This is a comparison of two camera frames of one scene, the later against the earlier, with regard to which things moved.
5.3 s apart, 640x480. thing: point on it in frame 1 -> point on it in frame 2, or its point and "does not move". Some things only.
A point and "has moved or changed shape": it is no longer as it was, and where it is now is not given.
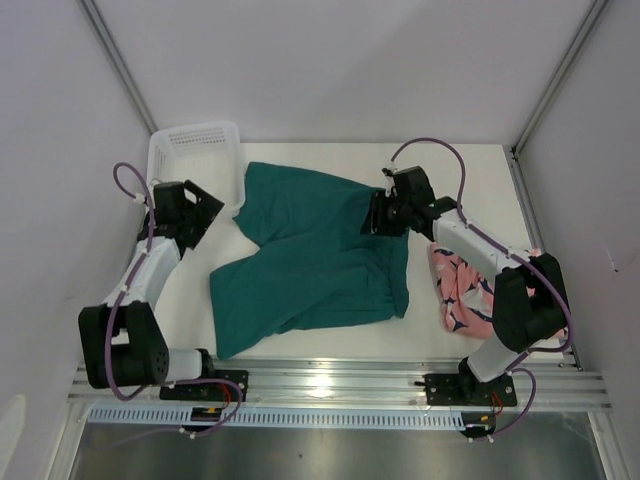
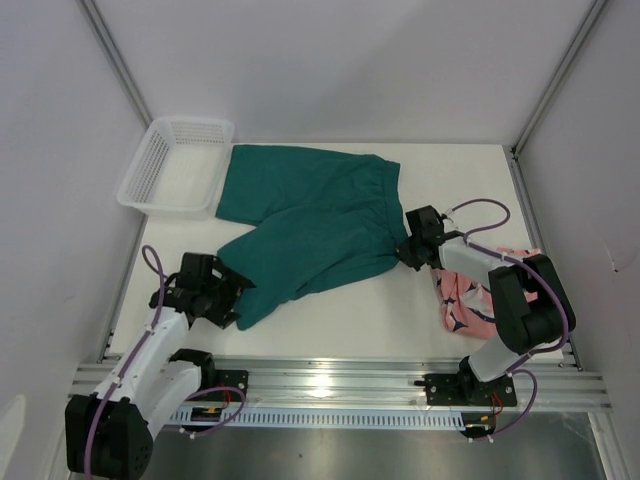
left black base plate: [210, 392] does not move
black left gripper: [207, 209] -> [232, 286]
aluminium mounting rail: [359, 386] does not move
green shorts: [314, 265] has moved or changed shape
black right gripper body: [395, 219] -> [408, 250]
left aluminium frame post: [109, 45] does not move
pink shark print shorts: [465, 294] does not move
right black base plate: [449, 390] does not move
